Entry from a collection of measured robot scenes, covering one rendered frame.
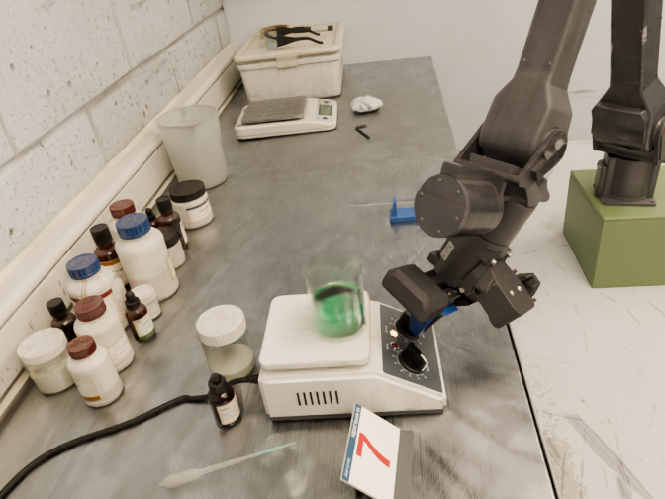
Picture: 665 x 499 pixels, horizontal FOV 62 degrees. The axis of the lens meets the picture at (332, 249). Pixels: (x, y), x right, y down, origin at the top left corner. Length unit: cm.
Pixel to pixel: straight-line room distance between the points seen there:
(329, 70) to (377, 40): 39
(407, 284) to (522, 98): 20
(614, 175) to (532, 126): 28
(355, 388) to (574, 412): 24
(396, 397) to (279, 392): 13
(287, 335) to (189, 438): 16
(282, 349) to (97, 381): 24
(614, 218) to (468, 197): 33
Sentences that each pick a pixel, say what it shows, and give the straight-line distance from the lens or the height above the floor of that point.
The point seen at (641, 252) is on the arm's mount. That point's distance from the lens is 82.
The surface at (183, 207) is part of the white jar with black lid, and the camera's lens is 105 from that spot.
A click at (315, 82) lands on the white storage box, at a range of 165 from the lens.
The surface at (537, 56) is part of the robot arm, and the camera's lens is 57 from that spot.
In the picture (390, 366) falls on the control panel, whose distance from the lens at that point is 61.
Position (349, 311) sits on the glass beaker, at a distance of 58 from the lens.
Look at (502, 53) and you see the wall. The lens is 204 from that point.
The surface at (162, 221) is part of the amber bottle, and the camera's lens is 98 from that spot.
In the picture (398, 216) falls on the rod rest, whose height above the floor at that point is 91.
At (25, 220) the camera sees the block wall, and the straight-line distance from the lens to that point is 93.
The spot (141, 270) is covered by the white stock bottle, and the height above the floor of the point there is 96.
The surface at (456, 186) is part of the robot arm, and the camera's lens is 49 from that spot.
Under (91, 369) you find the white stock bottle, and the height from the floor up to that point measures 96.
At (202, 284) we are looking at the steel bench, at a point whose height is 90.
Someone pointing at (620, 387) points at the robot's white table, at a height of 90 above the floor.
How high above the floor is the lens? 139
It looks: 32 degrees down
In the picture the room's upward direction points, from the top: 8 degrees counter-clockwise
